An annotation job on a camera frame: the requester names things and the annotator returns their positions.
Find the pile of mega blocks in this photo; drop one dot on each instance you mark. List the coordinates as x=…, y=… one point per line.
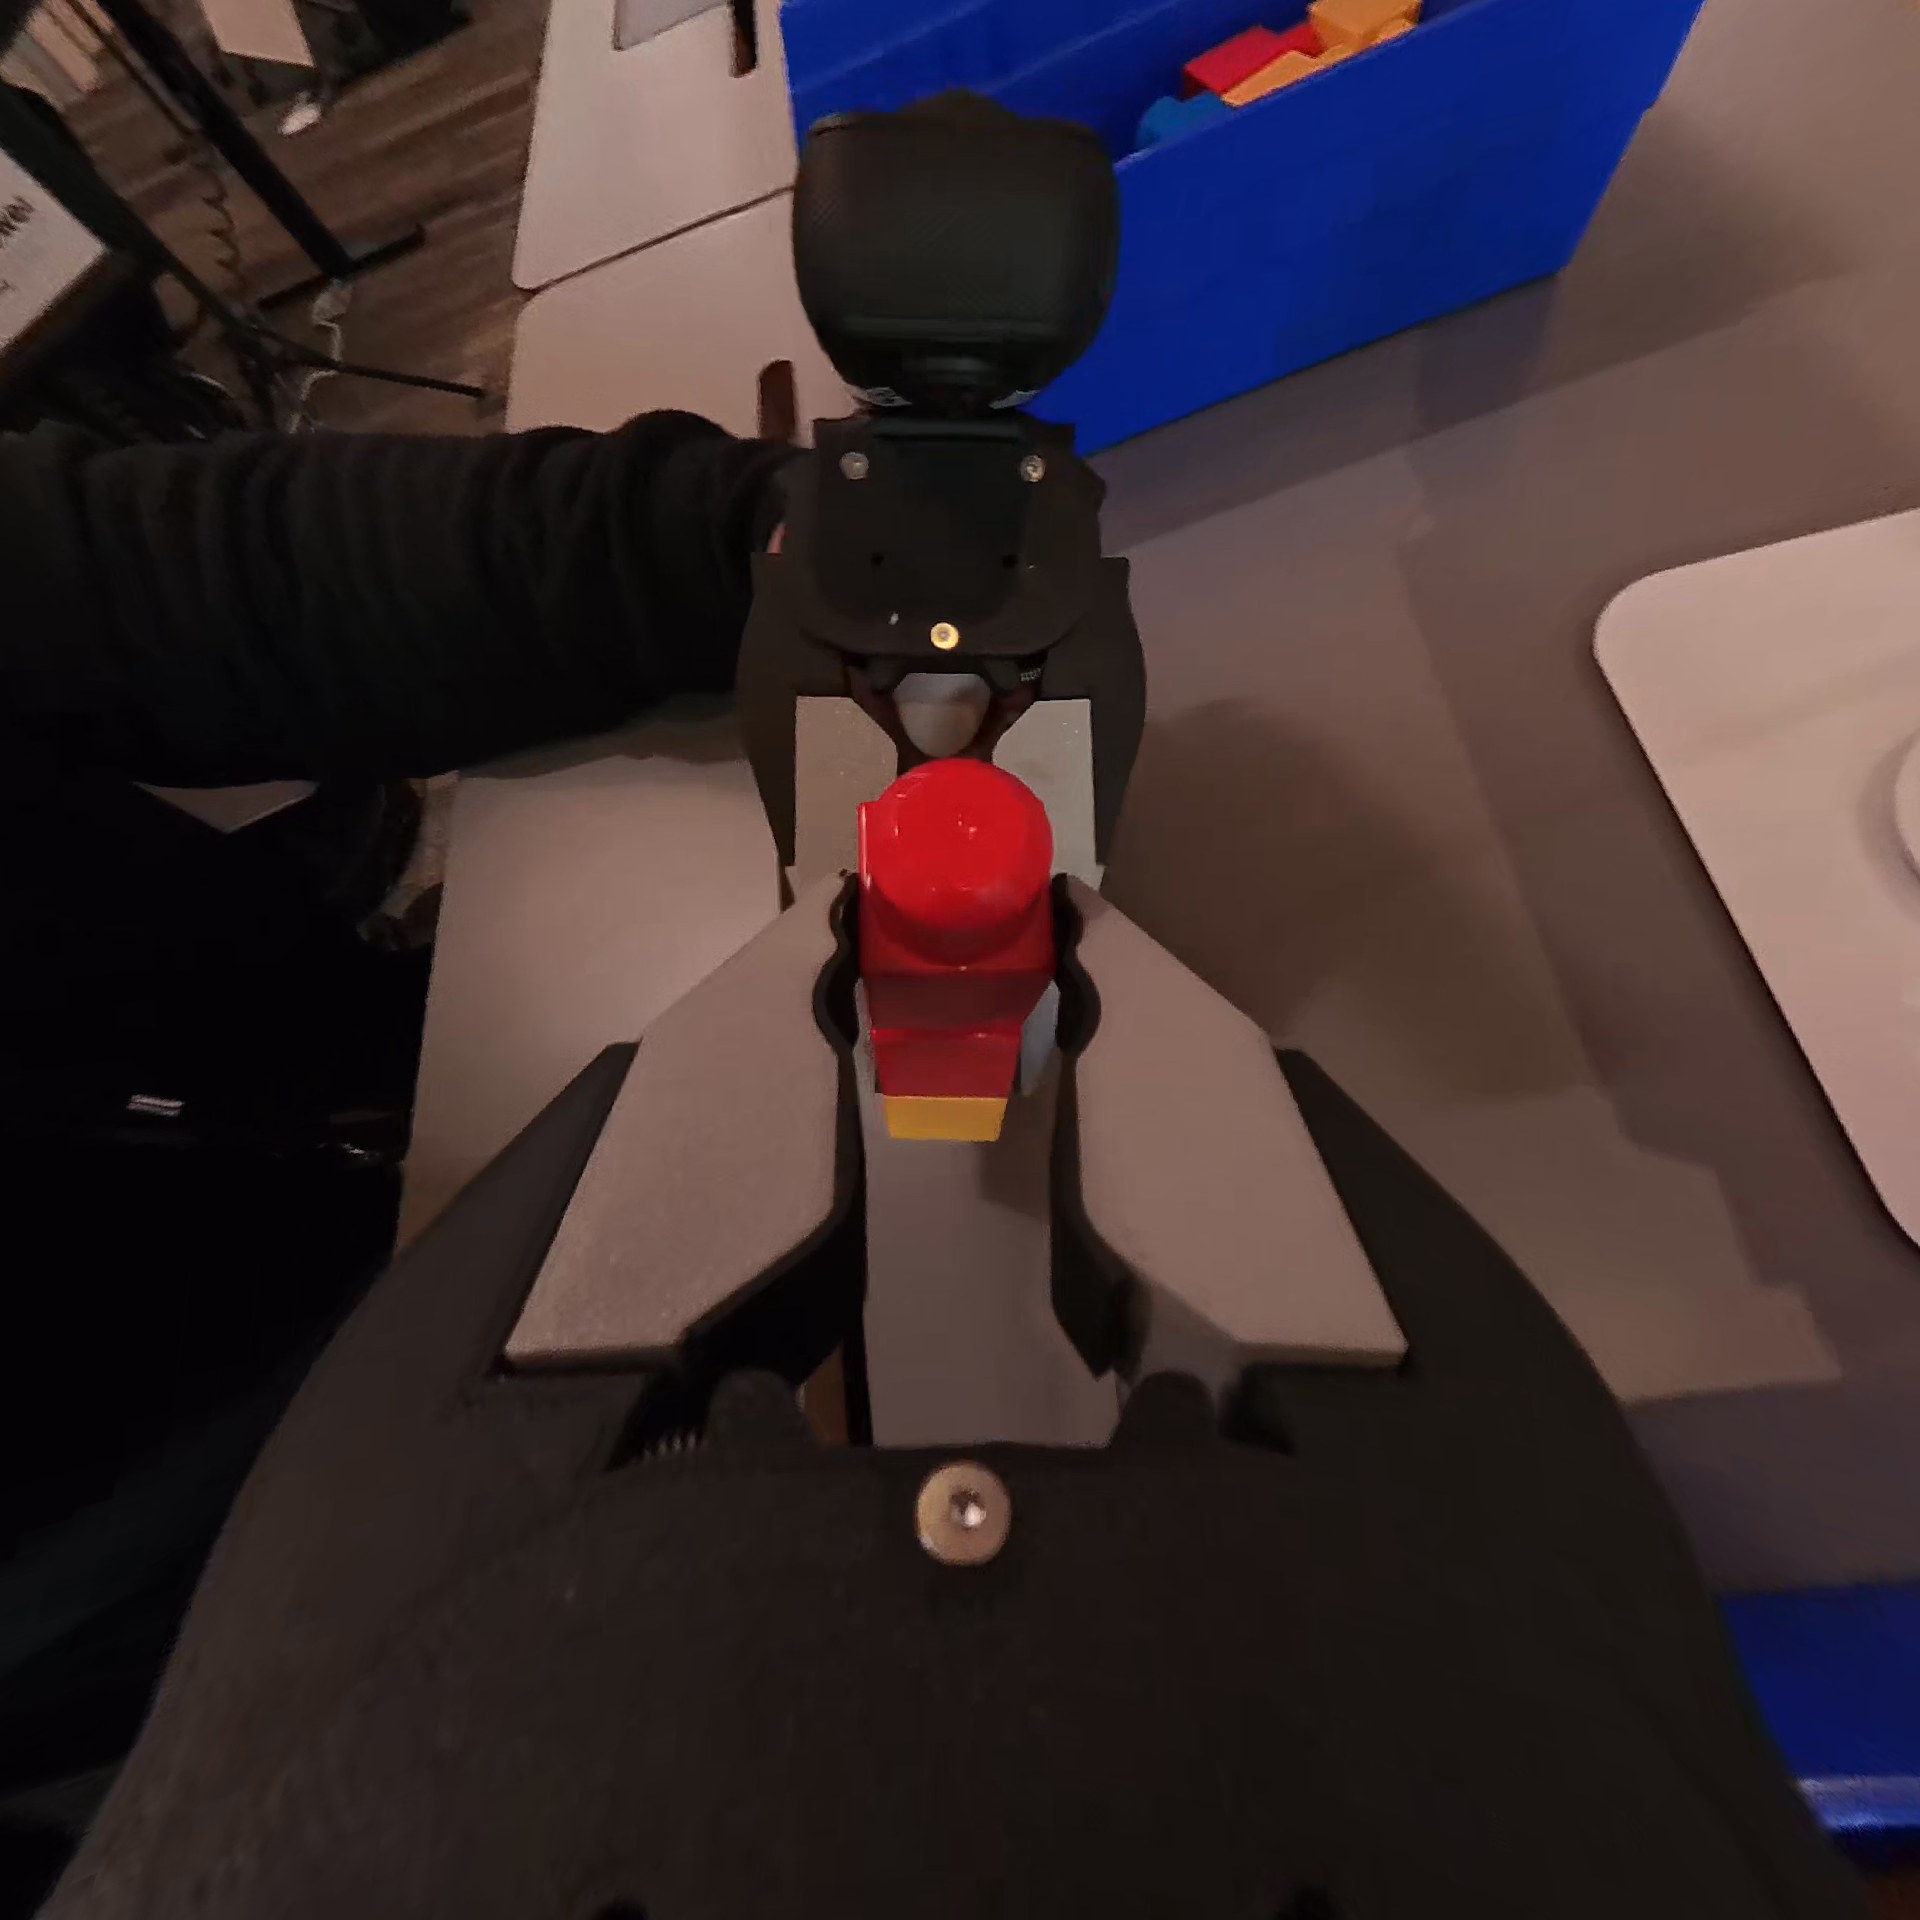
x=1276, y=68

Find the person's left forearm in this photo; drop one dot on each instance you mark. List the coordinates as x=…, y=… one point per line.
x=375, y=600

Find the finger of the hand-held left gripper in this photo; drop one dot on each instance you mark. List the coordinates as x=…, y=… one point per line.
x=827, y=764
x=1060, y=764

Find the person's black clothed torso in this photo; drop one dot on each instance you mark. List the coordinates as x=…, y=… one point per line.
x=181, y=1200

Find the orange mega block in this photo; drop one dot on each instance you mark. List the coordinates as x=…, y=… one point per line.
x=946, y=1120

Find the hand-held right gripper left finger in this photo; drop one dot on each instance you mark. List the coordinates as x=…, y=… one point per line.
x=692, y=1186

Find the blue plastic bin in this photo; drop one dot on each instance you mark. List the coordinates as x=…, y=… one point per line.
x=1349, y=226
x=1845, y=1724

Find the black tripod stand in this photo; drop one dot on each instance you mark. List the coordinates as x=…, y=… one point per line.
x=254, y=182

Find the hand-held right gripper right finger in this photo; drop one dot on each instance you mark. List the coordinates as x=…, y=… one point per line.
x=1214, y=1186

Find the black framed sign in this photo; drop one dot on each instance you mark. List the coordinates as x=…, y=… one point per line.
x=31, y=240

